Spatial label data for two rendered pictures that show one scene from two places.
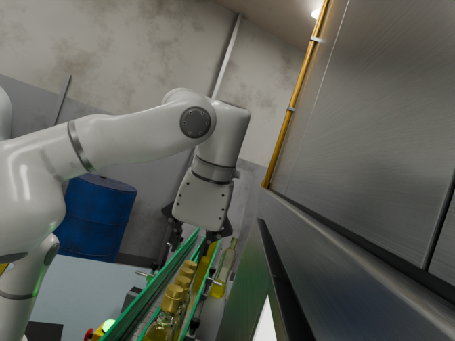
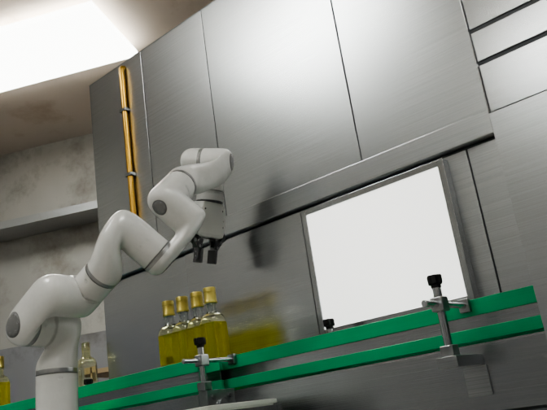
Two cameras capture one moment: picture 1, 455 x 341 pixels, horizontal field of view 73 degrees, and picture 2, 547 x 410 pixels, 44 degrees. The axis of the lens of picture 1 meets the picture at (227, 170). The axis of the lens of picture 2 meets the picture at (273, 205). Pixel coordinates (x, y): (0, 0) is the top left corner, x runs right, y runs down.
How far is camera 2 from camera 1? 166 cm
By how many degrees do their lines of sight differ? 57
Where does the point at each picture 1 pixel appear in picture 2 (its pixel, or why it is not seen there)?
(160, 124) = (226, 163)
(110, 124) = (206, 167)
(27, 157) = (183, 189)
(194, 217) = (212, 230)
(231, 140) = not seen: hidden behind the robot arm
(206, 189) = (215, 209)
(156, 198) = not seen: outside the picture
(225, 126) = not seen: hidden behind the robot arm
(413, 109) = (337, 137)
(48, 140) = (184, 180)
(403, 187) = (346, 153)
